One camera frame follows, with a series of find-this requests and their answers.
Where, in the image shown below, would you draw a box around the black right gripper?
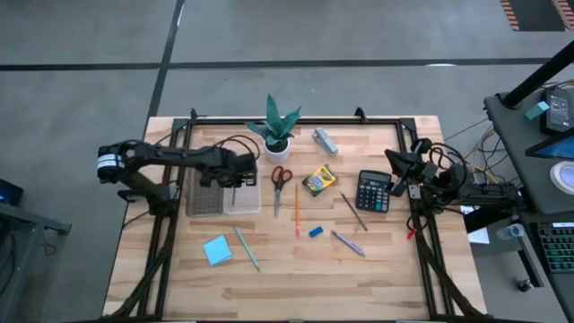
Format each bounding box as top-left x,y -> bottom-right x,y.
384,148 -> 439,202

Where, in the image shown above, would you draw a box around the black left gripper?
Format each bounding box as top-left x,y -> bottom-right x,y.
199,149 -> 260,188

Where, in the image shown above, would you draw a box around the orange pencil pink eraser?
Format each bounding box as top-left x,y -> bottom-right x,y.
293,182 -> 301,239

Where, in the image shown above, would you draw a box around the yellow green crayon box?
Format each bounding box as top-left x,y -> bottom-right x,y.
300,163 -> 339,197

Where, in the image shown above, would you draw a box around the purple pen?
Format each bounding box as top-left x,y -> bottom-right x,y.
330,230 -> 367,258

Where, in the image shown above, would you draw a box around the blue sticky notes pad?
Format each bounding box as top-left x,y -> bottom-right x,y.
202,234 -> 234,267

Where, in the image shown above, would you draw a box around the black calculator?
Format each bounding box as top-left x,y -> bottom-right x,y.
354,169 -> 394,214

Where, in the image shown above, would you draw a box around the clear plastic pencil case tray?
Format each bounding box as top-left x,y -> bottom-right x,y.
222,172 -> 262,215

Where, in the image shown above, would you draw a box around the green snake plant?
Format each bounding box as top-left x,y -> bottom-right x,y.
245,92 -> 302,148

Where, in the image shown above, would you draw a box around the grey dotted pencil case lid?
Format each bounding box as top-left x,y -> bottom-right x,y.
185,168 -> 225,218

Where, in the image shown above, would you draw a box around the dark brown pencil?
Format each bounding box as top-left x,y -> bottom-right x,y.
339,191 -> 370,232

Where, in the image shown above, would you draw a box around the green pencil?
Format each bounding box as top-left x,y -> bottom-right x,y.
232,225 -> 262,274

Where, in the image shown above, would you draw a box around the grey stapler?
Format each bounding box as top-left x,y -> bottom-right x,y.
311,127 -> 339,157

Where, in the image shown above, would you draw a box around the white paper sheet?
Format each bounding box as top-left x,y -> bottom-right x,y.
465,226 -> 491,246

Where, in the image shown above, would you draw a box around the black side desk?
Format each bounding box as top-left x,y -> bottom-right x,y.
483,75 -> 574,323

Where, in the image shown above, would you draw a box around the clear water bottle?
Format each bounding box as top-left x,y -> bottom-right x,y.
495,223 -> 526,240

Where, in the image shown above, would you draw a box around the small teal box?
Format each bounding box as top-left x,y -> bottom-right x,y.
523,100 -> 551,122

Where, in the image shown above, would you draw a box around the tablet with blue screen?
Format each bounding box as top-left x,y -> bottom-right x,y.
525,133 -> 574,162

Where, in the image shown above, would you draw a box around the white tape roll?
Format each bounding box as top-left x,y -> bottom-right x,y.
549,160 -> 574,196

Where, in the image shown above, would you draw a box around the thick black pole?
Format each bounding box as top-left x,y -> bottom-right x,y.
500,39 -> 574,110

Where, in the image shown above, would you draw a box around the black power adapter box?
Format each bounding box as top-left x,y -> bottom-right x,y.
540,87 -> 574,135

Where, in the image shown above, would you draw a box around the black keyboard green keys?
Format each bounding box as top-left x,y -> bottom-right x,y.
536,222 -> 574,275

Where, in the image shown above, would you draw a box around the black hazard-striped floor mat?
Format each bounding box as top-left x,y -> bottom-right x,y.
499,0 -> 574,32

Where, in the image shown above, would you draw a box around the dark grey side table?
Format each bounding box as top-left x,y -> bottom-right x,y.
0,201 -> 73,323

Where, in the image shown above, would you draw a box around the black device with light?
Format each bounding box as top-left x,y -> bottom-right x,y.
0,178 -> 25,207

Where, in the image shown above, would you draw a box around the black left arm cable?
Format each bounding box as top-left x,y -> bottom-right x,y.
213,133 -> 262,162

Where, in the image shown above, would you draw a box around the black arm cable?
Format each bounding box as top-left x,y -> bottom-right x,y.
213,133 -> 262,162
428,141 -> 468,180

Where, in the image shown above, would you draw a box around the red-handled scissors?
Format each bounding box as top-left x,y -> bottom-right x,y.
270,164 -> 294,218

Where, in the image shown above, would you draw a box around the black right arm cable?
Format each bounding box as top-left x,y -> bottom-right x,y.
428,141 -> 468,180

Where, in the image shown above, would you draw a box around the floor cable bundle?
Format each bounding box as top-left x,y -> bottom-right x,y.
443,116 -> 510,185

